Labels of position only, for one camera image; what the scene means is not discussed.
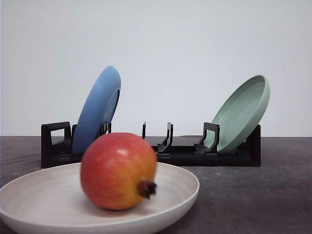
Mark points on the red yellow pomegranate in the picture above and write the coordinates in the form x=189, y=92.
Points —
x=118, y=171

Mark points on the white plate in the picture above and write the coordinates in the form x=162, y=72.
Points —
x=51, y=201

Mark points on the blue plate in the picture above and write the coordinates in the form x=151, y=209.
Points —
x=98, y=105

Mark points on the green plate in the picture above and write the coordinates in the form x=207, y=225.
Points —
x=240, y=114

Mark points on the black dish rack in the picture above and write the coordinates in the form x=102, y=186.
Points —
x=57, y=146

